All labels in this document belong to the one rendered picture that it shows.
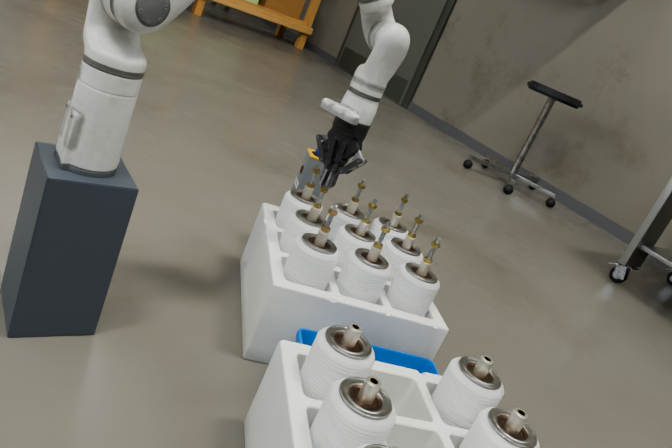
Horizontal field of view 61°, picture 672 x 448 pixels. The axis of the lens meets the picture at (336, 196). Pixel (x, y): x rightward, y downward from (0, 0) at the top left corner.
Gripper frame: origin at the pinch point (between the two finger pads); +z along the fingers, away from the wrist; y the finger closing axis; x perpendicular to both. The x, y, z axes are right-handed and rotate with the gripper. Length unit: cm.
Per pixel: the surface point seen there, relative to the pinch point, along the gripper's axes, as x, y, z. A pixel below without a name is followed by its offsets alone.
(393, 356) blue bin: 0.7, -30.6, 24.3
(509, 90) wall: -358, 89, -20
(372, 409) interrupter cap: 39, -42, 10
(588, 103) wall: -335, 26, -35
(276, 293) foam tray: 17.9, -9.8, 19.0
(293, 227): 4.7, 0.5, 12.0
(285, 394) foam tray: 39, -30, 18
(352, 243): -4.2, -9.5, 11.2
